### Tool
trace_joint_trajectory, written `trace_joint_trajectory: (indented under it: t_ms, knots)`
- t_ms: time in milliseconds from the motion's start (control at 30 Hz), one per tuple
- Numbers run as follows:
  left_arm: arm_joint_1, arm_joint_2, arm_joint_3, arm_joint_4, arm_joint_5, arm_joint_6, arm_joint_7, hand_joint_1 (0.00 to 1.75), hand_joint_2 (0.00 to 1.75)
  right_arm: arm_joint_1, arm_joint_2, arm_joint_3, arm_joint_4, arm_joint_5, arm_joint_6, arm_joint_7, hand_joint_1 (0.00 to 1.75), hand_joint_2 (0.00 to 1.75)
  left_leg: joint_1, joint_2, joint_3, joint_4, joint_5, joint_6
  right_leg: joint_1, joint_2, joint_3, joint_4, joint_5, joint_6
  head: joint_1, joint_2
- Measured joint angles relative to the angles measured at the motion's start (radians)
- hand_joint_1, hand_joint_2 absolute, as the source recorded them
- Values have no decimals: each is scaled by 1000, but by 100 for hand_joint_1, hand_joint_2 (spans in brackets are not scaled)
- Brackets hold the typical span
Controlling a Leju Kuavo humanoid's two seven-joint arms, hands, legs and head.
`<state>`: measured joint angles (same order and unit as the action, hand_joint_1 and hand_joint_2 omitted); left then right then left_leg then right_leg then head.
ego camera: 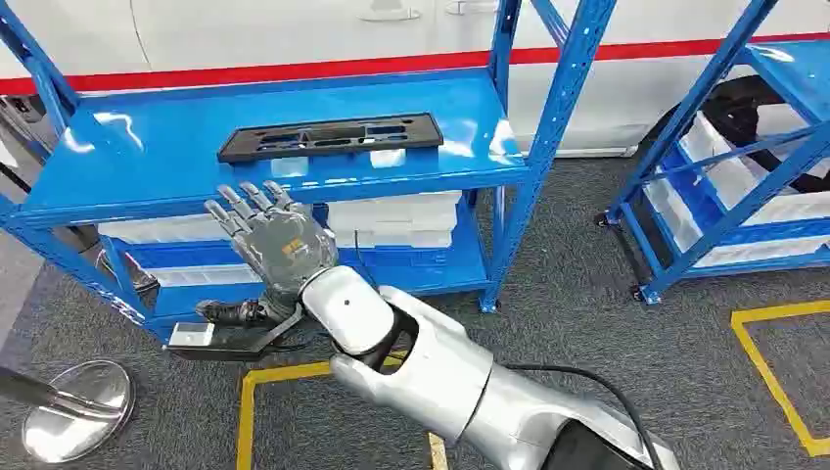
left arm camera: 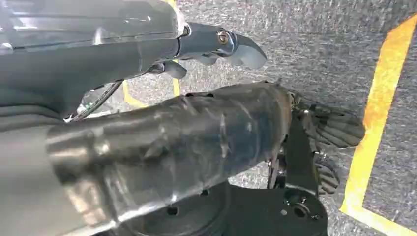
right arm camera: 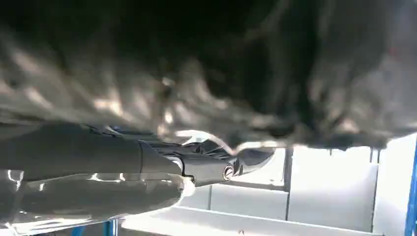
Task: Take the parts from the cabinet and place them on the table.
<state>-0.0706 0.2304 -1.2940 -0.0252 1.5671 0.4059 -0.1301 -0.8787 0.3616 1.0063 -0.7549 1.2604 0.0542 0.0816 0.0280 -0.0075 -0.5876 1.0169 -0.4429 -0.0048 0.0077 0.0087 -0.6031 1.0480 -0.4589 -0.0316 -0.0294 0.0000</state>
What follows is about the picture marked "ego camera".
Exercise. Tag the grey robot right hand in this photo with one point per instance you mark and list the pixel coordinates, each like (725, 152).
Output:
(285, 246)

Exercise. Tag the black plastic plate bracket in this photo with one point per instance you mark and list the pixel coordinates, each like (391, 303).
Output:
(240, 149)

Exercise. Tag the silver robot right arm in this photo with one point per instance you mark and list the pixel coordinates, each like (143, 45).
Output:
(447, 376)

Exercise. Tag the blue metal shelf rack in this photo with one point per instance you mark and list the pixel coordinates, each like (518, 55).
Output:
(162, 162)
(797, 71)

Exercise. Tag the yellow floor tape square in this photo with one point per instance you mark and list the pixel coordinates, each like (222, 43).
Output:
(245, 422)
(768, 379)

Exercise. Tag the black car tyre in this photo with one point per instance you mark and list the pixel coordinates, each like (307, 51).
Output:
(733, 104)

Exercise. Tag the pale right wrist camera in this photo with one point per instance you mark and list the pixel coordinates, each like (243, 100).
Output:
(191, 335)

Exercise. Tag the chrome stanchion post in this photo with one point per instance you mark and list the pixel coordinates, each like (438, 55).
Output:
(78, 415)

